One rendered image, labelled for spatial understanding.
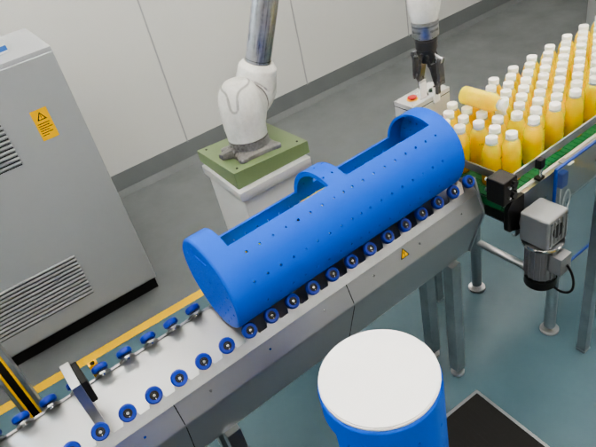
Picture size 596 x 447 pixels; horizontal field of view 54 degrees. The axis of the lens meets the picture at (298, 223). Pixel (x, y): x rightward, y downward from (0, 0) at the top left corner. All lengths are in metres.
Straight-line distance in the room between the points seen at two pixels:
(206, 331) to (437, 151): 0.87
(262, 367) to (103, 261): 1.73
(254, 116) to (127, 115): 2.32
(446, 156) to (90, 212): 1.89
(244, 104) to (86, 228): 1.32
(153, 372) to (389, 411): 0.70
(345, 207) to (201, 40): 3.03
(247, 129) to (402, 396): 1.20
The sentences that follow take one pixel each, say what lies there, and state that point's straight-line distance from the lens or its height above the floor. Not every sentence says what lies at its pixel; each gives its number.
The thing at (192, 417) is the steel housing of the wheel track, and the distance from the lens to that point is 1.67.
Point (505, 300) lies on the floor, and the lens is 2.98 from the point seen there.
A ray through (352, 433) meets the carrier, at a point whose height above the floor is 1.01.
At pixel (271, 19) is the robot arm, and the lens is 2.27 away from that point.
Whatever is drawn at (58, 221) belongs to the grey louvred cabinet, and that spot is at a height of 0.68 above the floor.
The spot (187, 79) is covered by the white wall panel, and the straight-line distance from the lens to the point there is 4.51.
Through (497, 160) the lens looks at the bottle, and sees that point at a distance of 2.08.
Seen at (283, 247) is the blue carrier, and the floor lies 1.17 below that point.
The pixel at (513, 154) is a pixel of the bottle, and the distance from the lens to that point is 2.09.
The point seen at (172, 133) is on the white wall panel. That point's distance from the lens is 4.56.
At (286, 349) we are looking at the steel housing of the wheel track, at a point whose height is 0.85.
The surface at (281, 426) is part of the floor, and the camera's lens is 2.63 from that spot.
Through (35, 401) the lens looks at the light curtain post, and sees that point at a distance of 2.01.
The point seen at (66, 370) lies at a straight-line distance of 1.62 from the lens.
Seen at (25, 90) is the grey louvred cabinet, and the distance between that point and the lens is 2.87.
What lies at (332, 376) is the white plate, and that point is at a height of 1.04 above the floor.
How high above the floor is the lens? 2.11
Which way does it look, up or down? 36 degrees down
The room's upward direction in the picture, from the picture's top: 14 degrees counter-clockwise
